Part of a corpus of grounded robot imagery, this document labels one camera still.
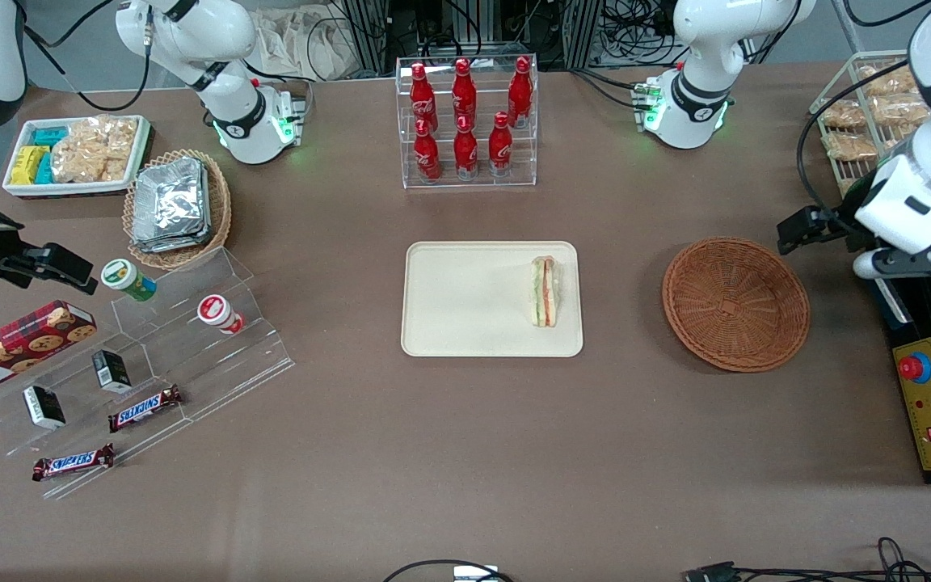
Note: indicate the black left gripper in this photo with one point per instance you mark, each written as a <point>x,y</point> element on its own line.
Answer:
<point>844,219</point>

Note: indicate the triangular sandwich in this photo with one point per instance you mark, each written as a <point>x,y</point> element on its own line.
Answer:
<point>545,291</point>

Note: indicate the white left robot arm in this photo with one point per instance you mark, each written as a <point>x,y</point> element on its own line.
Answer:
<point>708,32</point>

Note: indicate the white rectangular snack tray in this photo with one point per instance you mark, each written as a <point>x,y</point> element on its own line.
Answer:
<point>77,187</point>

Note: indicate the round brown wicker basket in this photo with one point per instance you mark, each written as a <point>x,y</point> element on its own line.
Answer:
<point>736,303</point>

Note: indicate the oval light wicker basket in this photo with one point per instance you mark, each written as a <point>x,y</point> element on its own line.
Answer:
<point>219,202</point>

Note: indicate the beige plastic tray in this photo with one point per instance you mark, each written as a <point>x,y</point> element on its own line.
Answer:
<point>465,299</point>

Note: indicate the wrapped bread packet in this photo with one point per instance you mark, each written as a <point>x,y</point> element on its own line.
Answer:
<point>848,186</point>
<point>900,109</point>
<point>841,115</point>
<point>849,145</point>
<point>890,81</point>

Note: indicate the red tartan cookie box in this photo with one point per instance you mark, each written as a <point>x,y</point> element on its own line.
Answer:
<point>21,343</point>

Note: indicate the green lidded cup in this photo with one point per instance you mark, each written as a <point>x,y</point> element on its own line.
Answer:
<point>126,279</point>

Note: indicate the teal snack packet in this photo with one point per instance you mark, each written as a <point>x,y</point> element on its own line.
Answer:
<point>44,170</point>
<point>49,136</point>

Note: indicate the yellow snack packet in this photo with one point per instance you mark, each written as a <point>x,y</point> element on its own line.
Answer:
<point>27,166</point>

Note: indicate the small black box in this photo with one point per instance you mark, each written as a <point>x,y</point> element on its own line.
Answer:
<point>111,372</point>
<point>44,406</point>

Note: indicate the clear bag of crackers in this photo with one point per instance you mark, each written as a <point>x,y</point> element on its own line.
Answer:
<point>94,149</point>

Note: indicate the silver foil wrapped packs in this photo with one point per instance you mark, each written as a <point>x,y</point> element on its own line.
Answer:
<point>168,202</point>

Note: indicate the red emergency stop button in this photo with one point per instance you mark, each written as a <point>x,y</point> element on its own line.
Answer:
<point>912,368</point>

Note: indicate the brown Snickers bar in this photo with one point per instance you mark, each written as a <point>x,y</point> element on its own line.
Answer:
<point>145,408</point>
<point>73,462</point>

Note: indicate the red lidded cup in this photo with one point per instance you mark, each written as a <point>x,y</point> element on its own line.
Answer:
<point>219,314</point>

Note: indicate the clear acrylic stepped stand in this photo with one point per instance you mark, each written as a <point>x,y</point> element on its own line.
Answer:
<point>207,364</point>

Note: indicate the black yellow control box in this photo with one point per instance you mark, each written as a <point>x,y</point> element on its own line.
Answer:
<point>930,453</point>

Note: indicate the red cola bottle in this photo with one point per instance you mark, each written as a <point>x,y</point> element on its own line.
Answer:
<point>464,89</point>
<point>500,145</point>
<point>466,149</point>
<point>423,93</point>
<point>427,153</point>
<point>520,89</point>

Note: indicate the clear acrylic bottle rack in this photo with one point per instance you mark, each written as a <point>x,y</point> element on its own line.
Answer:
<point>483,182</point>

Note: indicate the crumpled beige cloth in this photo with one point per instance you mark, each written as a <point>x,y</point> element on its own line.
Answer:
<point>304,44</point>

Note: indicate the dark equipment rack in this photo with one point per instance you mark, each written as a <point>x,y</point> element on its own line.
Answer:
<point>433,28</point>

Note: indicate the small silver device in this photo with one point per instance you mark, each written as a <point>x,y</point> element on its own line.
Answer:
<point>475,574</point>

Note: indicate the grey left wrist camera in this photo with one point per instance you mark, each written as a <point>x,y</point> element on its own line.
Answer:
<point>868,264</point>

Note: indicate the grey metal post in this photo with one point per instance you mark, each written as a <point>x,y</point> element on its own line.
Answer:
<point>847,24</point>

